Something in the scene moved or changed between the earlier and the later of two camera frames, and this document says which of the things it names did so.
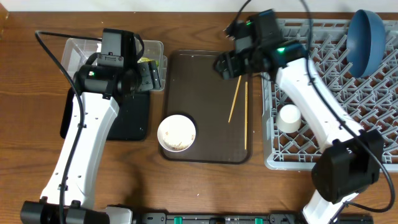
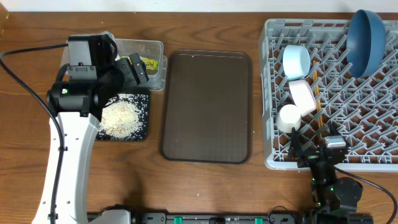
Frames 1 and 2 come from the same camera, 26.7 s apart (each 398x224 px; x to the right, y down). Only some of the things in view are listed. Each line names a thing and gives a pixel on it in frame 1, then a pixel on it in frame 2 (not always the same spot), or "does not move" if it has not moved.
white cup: [289, 119] does not move
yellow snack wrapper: [145, 60] does not move
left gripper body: [150, 79] → [129, 79]
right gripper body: [232, 64] → [311, 157]
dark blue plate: [365, 43] does not move
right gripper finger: [224, 65] → [295, 150]
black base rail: [244, 218] does not move
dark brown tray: [221, 109] does not move
